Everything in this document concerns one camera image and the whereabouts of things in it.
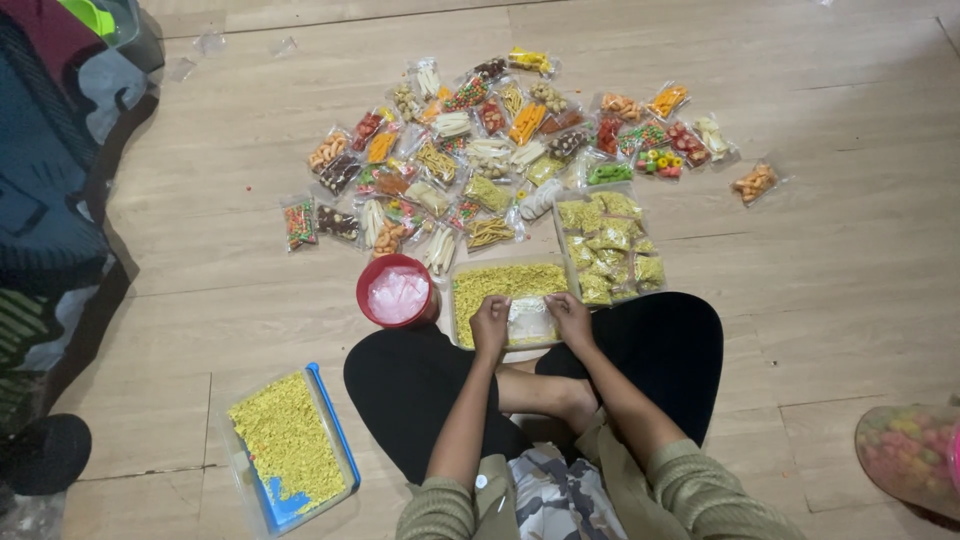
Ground small clear plastic bag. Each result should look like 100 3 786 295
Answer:
506 297 560 346

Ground clear tub with green item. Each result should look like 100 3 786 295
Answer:
58 0 144 49

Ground person's bare foot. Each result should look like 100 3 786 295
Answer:
495 358 601 436

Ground clear rectangular plastic tub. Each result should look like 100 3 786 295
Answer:
448 253 580 353

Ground clear plastic tray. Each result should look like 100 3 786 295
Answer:
552 189 670 309

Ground person's olive green sweater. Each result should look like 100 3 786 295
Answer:
395 408 807 540

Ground person's left hand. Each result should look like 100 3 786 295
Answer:
468 294 514 360

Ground jar of colourful ring snacks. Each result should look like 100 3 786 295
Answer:
854 404 960 523

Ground person's right hand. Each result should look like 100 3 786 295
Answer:
543 291 598 354

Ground person's camouflage shirt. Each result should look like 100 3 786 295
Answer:
507 442 630 540

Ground clear packet of orange crackers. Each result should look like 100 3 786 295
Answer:
730 159 781 207

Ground red round container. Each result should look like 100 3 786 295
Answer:
355 253 443 330

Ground loose yellow snack filling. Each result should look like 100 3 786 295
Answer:
453 262 571 348

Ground yellow snack heap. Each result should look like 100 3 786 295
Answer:
227 370 348 516

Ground bundle of empty clear bags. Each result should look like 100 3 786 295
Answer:
366 266 431 325

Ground person's black trouser legs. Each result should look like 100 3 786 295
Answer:
342 291 726 486

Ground stack of yellow snack packets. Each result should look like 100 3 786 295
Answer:
556 192 666 306

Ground clear box with blue lid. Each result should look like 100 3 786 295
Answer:
216 362 363 540

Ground pile of assorted snack packets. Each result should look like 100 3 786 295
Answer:
278 46 742 276

